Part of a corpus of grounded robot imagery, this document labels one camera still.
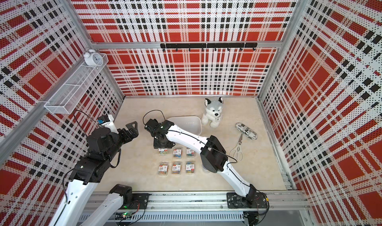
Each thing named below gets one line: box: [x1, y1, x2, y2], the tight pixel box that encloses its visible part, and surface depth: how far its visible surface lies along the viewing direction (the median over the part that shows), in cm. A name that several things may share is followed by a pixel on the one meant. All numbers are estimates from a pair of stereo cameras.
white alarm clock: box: [83, 48, 104, 67], surface depth 83 cm
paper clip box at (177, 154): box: [172, 148, 183, 159], surface depth 90 cm
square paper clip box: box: [185, 160, 196, 176], surface depth 84 cm
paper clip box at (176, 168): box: [171, 161, 182, 176], surface depth 84 cm
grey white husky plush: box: [201, 97, 224, 128], surface depth 92 cm
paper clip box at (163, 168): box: [157, 161, 169, 176], surface depth 84 cm
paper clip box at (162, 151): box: [158, 147, 168, 156], surface depth 84 cm
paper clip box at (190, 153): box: [186, 146, 195, 158], surface depth 90 cm
